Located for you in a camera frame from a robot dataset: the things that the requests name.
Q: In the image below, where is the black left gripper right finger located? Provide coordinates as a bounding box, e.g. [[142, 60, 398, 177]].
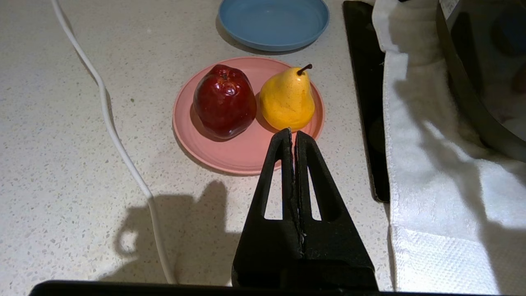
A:
[[294, 131, 379, 291]]

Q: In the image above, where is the white towel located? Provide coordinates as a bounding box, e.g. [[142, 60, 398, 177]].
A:
[[372, 0, 526, 296]]

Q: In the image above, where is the red apple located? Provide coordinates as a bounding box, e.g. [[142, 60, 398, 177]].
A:
[[193, 64, 257, 139]]

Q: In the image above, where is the white cable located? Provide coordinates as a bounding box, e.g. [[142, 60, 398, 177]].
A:
[[50, 0, 178, 285]]

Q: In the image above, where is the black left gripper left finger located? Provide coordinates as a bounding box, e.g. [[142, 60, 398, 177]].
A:
[[231, 128, 305, 289]]

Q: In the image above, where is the pink plate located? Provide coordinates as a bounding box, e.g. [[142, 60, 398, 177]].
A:
[[173, 57, 325, 176]]

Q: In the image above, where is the black flat strip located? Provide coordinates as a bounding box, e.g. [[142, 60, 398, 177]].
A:
[[343, 0, 391, 203]]

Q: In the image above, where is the blue plate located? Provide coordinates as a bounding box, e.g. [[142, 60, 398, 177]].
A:
[[218, 0, 330, 52]]

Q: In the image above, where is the yellow pear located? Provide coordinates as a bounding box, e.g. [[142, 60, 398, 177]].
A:
[[259, 64, 316, 131]]

